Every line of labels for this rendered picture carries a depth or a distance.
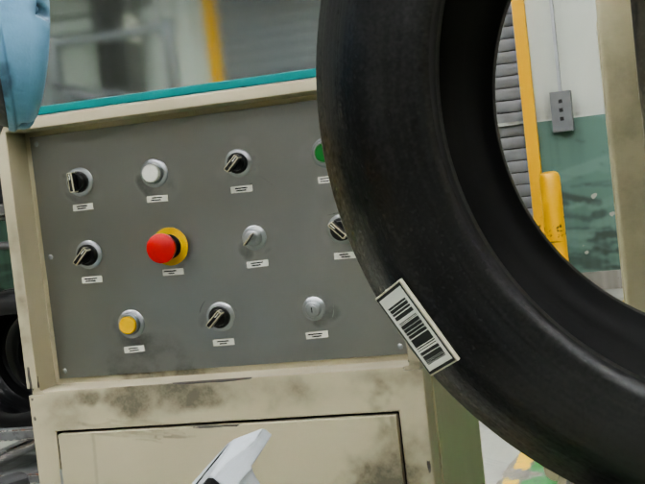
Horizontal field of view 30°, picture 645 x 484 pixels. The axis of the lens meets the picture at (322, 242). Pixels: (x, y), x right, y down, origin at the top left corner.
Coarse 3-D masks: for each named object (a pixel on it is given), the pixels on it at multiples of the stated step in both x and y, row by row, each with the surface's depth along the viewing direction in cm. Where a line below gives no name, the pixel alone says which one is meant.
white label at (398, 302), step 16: (400, 288) 73; (384, 304) 76; (400, 304) 74; (416, 304) 73; (400, 320) 75; (416, 320) 73; (432, 320) 72; (416, 336) 74; (432, 336) 73; (416, 352) 76; (432, 352) 74; (448, 352) 72; (432, 368) 75
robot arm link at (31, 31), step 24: (0, 0) 72; (24, 0) 73; (48, 0) 75; (0, 24) 72; (24, 24) 73; (48, 24) 74; (0, 48) 72; (24, 48) 73; (48, 48) 75; (0, 72) 73; (24, 72) 74; (0, 96) 74; (24, 96) 75; (0, 120) 77; (24, 120) 77
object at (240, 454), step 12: (252, 432) 67; (264, 432) 68; (228, 444) 67; (240, 444) 66; (252, 444) 66; (264, 444) 67; (228, 456) 65; (240, 456) 65; (252, 456) 66; (216, 468) 64; (228, 468) 64; (240, 468) 65; (204, 480) 63; (216, 480) 63; (228, 480) 64; (240, 480) 64; (252, 480) 65
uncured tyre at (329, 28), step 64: (384, 0) 71; (448, 0) 97; (320, 64) 76; (384, 64) 71; (448, 64) 97; (320, 128) 77; (384, 128) 72; (448, 128) 98; (384, 192) 72; (448, 192) 70; (512, 192) 97; (384, 256) 74; (448, 256) 71; (512, 256) 97; (448, 320) 72; (512, 320) 70; (576, 320) 96; (640, 320) 96; (448, 384) 75; (512, 384) 71; (576, 384) 70; (640, 384) 69; (576, 448) 71; (640, 448) 69
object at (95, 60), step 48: (96, 0) 159; (144, 0) 158; (192, 0) 156; (240, 0) 154; (288, 0) 153; (96, 48) 160; (144, 48) 158; (192, 48) 156; (240, 48) 155; (288, 48) 153; (48, 96) 162; (96, 96) 160; (144, 96) 158
